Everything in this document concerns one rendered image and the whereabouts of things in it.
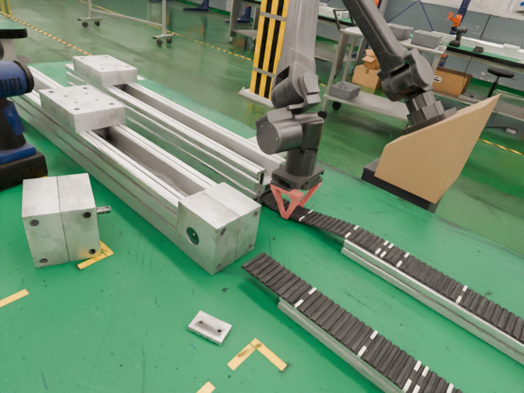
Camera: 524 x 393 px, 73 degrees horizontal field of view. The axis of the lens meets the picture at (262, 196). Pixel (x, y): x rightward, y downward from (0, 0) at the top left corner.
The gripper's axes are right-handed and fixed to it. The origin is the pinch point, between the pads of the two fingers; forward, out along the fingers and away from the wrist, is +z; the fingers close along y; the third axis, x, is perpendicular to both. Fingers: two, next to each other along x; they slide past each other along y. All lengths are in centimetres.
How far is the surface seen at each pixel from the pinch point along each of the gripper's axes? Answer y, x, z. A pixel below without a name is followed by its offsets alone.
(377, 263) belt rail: 3.8, 20.0, 0.1
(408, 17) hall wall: -758, -208, -39
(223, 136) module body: -3.2, -22.8, -8.5
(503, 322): 3.3, 39.5, 0.1
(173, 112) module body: -4.5, -41.5, -8.9
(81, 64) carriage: 1, -73, -15
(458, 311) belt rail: 4.8, 33.8, 0.8
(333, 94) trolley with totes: -275, -119, 37
